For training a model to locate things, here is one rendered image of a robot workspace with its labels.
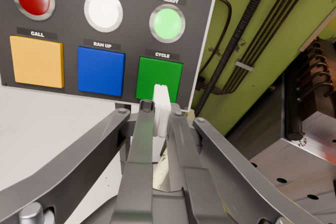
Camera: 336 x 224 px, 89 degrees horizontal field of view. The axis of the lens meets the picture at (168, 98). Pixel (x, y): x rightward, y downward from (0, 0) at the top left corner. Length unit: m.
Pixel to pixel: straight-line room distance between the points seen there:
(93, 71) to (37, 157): 1.17
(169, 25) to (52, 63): 0.20
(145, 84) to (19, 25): 0.21
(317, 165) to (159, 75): 0.42
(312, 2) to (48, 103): 1.63
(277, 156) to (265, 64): 0.25
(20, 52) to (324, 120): 0.60
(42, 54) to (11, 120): 1.35
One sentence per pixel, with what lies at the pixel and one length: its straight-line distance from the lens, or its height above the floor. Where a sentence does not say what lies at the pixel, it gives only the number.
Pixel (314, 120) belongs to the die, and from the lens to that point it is 0.52.
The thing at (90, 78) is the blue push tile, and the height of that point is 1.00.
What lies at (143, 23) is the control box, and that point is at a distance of 0.30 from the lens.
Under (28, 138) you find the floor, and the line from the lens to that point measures 1.53.
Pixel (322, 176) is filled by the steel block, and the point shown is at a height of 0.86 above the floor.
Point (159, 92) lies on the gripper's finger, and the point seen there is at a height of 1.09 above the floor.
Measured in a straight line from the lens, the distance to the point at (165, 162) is 0.62.
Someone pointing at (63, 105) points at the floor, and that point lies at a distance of 1.62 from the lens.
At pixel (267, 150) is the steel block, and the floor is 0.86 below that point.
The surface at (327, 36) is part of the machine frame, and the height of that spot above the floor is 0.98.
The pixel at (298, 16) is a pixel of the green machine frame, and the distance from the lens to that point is 0.53.
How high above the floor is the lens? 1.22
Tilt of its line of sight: 49 degrees down
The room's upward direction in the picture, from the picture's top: 15 degrees clockwise
